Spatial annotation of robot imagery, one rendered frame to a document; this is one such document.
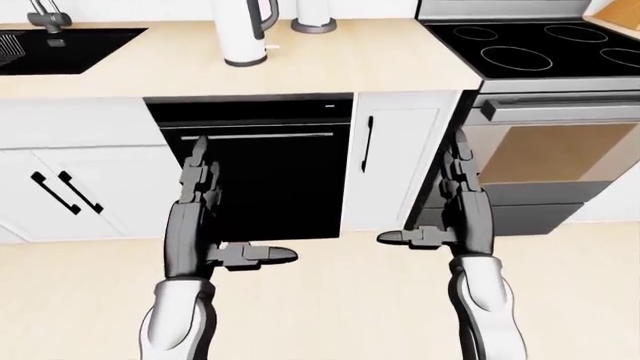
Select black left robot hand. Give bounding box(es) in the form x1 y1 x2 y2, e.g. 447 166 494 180
163 134 300 279

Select grey sink faucet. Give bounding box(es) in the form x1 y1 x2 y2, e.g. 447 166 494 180
26 0 65 35

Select narrow white cabinet door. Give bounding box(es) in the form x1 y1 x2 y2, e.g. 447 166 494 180
340 89 464 234

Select black kitchen sink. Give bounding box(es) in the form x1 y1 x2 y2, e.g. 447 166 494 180
0 27 150 77

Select long black cabinet handle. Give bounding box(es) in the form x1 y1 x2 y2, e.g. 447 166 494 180
359 115 375 174

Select paper towel holder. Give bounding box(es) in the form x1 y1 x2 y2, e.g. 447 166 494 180
291 0 338 35

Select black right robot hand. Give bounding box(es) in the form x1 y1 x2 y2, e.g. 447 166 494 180
375 129 496 259

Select black glass cooktop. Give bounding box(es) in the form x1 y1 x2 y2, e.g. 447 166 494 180
422 20 640 81

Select white cabinet drawer front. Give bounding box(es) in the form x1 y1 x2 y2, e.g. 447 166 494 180
0 96 169 151

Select short black cabinet handle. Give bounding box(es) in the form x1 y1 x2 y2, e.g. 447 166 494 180
57 170 105 215
30 171 82 216

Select black dishwasher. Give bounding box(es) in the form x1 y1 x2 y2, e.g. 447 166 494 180
143 92 355 243

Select white electric kettle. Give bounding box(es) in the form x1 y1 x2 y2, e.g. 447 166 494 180
209 0 280 69

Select black dish rack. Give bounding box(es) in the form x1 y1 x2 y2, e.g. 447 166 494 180
0 30 26 66

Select wooden cutting board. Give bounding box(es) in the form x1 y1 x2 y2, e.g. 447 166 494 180
582 0 640 42

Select stainless steel oven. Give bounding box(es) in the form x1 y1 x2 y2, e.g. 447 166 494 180
402 0 640 237

